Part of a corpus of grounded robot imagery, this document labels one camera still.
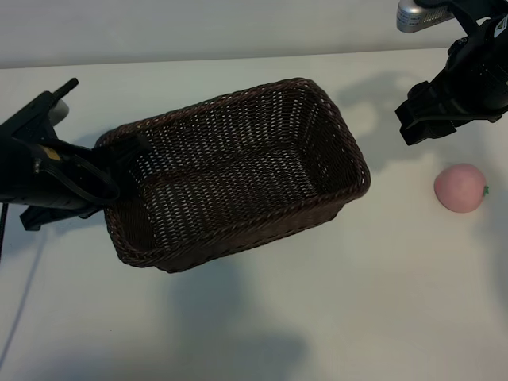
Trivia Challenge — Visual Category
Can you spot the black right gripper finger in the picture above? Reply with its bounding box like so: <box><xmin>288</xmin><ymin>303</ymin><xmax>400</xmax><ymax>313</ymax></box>
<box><xmin>395</xmin><ymin>81</ymin><xmax>448</xmax><ymax>128</ymax></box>
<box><xmin>399</xmin><ymin>118</ymin><xmax>457</xmax><ymax>147</ymax></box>

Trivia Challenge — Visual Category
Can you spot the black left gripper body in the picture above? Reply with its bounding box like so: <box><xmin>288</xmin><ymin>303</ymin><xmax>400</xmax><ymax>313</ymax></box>
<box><xmin>73</xmin><ymin>140</ymin><xmax>134</xmax><ymax>219</ymax></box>

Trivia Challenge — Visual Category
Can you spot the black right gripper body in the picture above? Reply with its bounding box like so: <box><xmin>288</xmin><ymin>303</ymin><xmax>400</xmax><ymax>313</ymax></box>
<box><xmin>428</xmin><ymin>31</ymin><xmax>508</xmax><ymax>125</ymax></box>

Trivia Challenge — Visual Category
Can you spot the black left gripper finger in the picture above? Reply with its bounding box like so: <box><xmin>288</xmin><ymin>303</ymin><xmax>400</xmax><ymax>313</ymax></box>
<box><xmin>113</xmin><ymin>133</ymin><xmax>152</xmax><ymax>182</ymax></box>

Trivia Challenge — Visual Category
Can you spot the pink peach with green leaf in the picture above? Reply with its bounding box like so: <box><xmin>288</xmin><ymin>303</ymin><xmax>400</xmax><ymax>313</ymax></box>
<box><xmin>433</xmin><ymin>162</ymin><xmax>490</xmax><ymax>214</ymax></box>

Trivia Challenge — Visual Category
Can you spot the dark brown wicker basket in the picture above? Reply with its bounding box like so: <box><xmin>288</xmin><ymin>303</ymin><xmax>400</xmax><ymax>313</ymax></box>
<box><xmin>94</xmin><ymin>77</ymin><xmax>372</xmax><ymax>274</ymax></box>

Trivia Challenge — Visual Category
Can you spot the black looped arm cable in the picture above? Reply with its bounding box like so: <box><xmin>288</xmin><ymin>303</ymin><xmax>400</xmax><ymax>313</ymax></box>
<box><xmin>37</xmin><ymin>156</ymin><xmax>121</xmax><ymax>204</ymax></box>

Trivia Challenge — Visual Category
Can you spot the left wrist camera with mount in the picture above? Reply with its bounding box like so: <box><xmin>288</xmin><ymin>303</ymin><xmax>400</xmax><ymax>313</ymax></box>
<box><xmin>0</xmin><ymin>77</ymin><xmax>80</xmax><ymax>138</ymax></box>

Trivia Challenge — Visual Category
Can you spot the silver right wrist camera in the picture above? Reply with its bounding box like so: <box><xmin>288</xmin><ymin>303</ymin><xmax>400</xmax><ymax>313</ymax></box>
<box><xmin>395</xmin><ymin>0</ymin><xmax>456</xmax><ymax>33</ymax></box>

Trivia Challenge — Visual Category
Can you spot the black braided cable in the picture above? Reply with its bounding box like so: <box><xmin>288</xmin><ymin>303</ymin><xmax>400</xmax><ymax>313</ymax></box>
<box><xmin>0</xmin><ymin>202</ymin><xmax>10</xmax><ymax>264</ymax></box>

